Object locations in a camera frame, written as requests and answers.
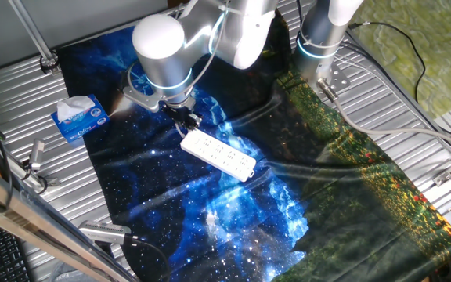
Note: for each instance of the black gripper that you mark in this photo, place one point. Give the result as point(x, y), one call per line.
point(178, 110)

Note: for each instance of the white power strip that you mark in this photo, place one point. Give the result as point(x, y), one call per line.
point(219, 154)

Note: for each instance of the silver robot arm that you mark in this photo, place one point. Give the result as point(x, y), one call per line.
point(163, 47)

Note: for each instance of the galaxy and meadow print cloth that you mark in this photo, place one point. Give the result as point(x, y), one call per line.
point(210, 219)

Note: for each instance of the blue tissue box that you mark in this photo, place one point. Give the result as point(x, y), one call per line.
point(84, 123)

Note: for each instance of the metal tripod pole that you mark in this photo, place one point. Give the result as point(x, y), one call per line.
point(33, 35)

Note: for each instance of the grey towel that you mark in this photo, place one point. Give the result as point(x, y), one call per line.
point(63, 273)

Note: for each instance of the green patterned carpet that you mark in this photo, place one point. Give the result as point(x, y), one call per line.
point(444, 58)

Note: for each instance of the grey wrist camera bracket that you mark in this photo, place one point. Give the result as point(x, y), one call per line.
point(141, 98)

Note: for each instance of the long silver depth camera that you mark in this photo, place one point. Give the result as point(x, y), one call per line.
point(102, 232)

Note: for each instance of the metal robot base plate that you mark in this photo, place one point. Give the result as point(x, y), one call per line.
point(337, 80)

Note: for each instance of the small silver depth camera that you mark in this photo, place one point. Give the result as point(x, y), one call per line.
point(37, 153)

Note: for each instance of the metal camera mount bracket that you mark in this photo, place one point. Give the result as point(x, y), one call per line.
point(29, 176)

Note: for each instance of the aluminium frame bar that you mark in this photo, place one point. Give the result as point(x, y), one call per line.
point(33, 227)

